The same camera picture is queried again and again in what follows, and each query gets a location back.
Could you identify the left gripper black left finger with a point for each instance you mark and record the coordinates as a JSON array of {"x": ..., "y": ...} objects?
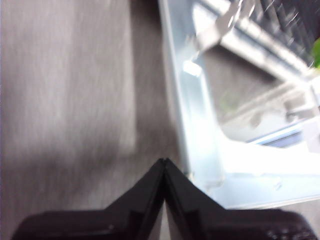
[{"x": 112, "y": 225}]

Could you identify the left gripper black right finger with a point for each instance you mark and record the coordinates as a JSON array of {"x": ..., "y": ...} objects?
[{"x": 225, "y": 225}]

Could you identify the purple eggplant with green stem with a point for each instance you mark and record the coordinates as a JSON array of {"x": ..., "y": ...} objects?
[{"x": 317, "y": 52}]

